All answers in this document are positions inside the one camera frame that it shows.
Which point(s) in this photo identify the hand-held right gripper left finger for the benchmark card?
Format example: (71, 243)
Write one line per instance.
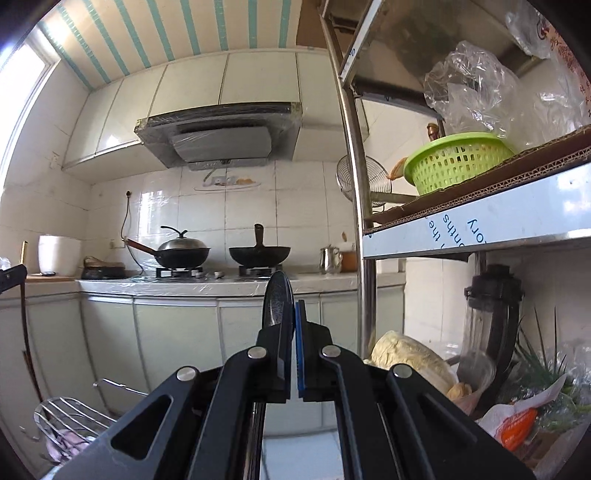
(277, 369)

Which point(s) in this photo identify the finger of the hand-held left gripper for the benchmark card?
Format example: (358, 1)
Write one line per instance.
(11, 277)

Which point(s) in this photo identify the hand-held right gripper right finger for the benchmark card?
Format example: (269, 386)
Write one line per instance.
(301, 350)

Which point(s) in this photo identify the black spoon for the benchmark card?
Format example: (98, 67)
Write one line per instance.
(278, 300)

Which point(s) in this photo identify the white rice cooker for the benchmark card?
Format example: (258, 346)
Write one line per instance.
(60, 256)

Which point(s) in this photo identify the wooden cutting board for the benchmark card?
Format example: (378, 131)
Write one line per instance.
(64, 278)

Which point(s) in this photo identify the steel pitcher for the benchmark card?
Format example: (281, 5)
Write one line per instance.
(330, 261)

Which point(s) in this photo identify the brown pot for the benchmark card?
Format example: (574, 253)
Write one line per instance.
(350, 262)

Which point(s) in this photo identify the napa cabbage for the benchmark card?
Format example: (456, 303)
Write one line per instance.
(406, 355)

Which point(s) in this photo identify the gas stove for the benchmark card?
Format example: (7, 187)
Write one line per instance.
(217, 273)

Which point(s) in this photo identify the kitchen counter with cabinets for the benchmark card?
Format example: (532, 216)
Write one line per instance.
(161, 332)

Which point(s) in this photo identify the wok with steel lid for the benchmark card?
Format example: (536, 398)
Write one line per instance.
(182, 254)

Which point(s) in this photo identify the steel shelf rack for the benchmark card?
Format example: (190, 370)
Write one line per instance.
(355, 184)

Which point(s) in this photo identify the window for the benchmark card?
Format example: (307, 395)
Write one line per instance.
(23, 101)

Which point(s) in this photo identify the black blender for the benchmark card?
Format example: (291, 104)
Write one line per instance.
(496, 295)

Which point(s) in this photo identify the wooden scoop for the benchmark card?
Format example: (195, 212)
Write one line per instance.
(398, 170)

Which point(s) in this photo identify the white orange tissue pack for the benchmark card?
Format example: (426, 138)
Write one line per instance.
(517, 424)

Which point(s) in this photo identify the grey range hood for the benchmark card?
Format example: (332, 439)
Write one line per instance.
(217, 138)

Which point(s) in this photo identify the green onions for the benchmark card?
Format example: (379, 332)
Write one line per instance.
(538, 364)

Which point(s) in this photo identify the green plastic basket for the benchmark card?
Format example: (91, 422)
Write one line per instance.
(452, 166)

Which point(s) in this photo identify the white upper cabinets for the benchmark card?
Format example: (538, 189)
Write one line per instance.
(194, 83)

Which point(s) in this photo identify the plain cardboard sheet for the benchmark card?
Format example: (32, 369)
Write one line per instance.
(531, 168)

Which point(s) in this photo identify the clear plastic bag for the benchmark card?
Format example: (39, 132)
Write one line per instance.
(471, 87)

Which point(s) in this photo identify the printed white plastic bag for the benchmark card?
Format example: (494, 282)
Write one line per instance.
(554, 55)

